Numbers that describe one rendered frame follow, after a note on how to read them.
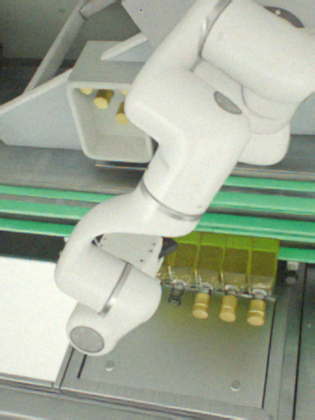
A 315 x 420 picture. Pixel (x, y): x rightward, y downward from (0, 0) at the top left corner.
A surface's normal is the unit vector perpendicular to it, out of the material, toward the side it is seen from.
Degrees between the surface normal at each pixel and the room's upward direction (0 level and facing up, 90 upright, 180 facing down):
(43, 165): 90
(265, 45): 51
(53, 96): 0
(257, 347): 90
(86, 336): 15
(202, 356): 90
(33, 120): 0
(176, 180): 25
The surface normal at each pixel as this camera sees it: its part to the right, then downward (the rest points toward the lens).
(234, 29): -0.25, 0.04
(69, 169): -0.12, -0.68
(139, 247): 0.04, -0.85
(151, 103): -0.34, 0.22
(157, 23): -0.18, 0.73
